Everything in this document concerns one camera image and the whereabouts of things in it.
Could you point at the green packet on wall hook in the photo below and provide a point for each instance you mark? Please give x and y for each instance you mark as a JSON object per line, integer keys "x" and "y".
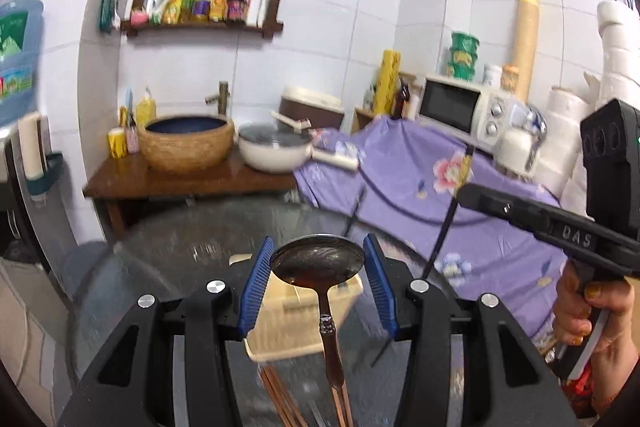
{"x": 109, "y": 7}

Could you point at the grey water dispenser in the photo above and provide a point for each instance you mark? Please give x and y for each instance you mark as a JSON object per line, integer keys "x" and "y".
{"x": 12, "y": 207}

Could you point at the pink patterned pump bottle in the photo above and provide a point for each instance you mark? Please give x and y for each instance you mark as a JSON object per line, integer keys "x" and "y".
{"x": 132, "y": 139}

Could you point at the blue toothbrush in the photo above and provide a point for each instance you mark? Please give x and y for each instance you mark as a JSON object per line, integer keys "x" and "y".
{"x": 128, "y": 104}

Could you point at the small white bottle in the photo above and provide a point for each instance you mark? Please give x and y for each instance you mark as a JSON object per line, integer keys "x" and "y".
{"x": 369, "y": 98}

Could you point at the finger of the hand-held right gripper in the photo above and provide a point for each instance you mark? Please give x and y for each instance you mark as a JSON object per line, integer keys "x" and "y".
{"x": 492, "y": 204}

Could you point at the person's right hand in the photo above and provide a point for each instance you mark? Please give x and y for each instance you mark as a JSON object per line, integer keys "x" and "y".
{"x": 620, "y": 347}

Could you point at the dark wooden vanity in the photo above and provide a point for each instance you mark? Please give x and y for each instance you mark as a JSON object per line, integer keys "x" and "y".
{"x": 175, "y": 184}

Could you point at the white plastic jar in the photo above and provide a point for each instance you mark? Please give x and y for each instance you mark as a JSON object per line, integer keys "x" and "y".
{"x": 492, "y": 76}

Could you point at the purple floral cloth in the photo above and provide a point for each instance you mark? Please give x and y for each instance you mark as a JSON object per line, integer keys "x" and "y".
{"x": 400, "y": 157}

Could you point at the woven pattern wash basin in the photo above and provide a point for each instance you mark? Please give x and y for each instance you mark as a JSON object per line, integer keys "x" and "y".
{"x": 185, "y": 149}

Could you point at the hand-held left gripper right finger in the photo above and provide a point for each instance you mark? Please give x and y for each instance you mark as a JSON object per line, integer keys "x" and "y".
{"x": 380, "y": 279}

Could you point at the white electric kettle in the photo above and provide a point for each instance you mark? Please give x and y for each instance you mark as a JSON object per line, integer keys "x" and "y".
{"x": 515, "y": 152}

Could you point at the yellow soap bottle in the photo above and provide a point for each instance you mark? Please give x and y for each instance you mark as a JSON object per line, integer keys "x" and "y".
{"x": 146, "y": 109}

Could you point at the white squeeze bottle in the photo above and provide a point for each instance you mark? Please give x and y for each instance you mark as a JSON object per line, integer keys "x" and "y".
{"x": 253, "y": 9}

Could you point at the red bag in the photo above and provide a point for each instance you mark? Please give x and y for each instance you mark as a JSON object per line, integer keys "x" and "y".
{"x": 580, "y": 394}

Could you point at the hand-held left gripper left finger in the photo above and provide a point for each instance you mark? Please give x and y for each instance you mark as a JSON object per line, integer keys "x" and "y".
{"x": 257, "y": 282}

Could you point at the tall beige roll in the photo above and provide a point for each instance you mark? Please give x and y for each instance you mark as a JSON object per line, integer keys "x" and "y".
{"x": 527, "y": 42}

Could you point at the dark green wall holder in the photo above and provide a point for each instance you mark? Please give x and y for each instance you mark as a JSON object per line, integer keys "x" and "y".
{"x": 50, "y": 177}

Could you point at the cream plastic utensil basket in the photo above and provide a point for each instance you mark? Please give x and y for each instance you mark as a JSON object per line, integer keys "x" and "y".
{"x": 295, "y": 322}

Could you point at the brown and white rice cooker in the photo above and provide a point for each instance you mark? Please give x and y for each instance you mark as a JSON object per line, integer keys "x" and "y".
{"x": 320, "y": 107}

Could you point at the small pink bowl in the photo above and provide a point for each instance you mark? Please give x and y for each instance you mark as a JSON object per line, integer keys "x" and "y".
{"x": 140, "y": 17}

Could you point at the yellow green snack packet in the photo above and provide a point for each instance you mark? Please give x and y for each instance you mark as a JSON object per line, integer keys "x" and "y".
{"x": 170, "y": 4}

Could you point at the stack of toilet paper rolls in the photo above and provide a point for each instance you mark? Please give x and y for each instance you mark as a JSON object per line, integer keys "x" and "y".
{"x": 617, "y": 57}

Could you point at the blue water jug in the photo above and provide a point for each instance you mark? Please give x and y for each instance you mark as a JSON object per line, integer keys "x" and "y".
{"x": 20, "y": 57}

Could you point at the bronze faucet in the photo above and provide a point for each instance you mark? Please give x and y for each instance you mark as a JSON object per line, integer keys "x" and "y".
{"x": 224, "y": 97}

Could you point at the light wooden box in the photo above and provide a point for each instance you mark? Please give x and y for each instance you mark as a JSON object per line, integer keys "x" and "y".
{"x": 361, "y": 122}

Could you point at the yellow patterned roll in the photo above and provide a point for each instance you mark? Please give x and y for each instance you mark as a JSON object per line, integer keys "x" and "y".
{"x": 387, "y": 82}

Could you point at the glass pan lid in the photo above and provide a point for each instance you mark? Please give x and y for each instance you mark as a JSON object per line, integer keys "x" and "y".
{"x": 272, "y": 134}

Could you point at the brown glass bottle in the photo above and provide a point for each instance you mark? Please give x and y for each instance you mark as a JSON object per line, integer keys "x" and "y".
{"x": 401, "y": 102}

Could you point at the white microwave oven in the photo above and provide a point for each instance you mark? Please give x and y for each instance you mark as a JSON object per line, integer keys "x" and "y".
{"x": 450, "y": 107}

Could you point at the green oil bottle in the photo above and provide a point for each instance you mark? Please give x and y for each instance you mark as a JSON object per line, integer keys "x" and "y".
{"x": 189, "y": 2}

